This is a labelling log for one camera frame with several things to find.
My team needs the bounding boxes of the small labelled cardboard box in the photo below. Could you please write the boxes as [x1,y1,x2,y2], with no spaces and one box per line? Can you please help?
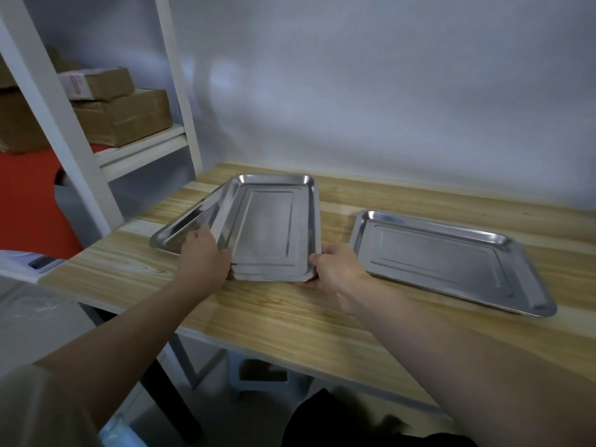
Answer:
[58,67,136,102]

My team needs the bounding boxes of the person's right hand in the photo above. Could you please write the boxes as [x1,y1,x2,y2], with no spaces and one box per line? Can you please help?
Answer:
[298,243,379,316]

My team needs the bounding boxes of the person's left hand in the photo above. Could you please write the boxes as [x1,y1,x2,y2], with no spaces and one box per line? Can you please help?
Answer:
[174,226,233,296]

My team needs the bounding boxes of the clear plastic bin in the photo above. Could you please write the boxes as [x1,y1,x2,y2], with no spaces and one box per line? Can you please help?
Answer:
[0,277,101,378]

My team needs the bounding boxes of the white appliance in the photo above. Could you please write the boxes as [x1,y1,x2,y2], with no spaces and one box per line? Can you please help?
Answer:
[0,249,67,284]

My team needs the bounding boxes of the small steel tray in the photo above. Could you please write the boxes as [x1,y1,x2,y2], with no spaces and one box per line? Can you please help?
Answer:
[218,173,323,283]
[149,183,236,255]

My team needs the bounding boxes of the person's black trousers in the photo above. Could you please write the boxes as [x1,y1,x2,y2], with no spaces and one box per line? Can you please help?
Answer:
[281,387,480,447]

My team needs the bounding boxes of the black table leg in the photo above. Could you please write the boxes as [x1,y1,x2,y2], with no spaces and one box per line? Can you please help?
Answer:
[139,357,204,445]

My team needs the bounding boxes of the flat brown cardboard box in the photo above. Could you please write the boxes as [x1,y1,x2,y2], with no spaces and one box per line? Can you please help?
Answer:
[71,89,173,148]

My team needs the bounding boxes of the white plastic stool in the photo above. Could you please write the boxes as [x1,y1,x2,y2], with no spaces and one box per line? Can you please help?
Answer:
[225,353,312,404]

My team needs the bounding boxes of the white shelf frame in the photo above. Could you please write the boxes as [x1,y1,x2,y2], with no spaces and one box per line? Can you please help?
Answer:
[0,0,204,238]

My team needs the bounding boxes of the person's white sleeve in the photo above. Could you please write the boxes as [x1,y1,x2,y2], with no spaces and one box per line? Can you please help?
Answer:
[0,362,104,447]

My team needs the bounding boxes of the large brown cardboard box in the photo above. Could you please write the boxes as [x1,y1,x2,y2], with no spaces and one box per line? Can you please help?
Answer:
[0,45,81,155]

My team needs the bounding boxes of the red plastic stool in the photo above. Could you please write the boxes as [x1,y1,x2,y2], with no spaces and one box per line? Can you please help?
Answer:
[0,143,104,261]

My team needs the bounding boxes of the person's left forearm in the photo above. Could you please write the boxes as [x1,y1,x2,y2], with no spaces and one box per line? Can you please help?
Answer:
[34,274,219,433]

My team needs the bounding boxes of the person's right forearm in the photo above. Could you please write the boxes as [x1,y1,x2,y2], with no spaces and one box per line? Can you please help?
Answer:
[342,286,596,447]

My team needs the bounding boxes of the large steel tray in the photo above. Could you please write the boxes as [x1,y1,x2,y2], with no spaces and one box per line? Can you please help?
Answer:
[348,210,558,318]

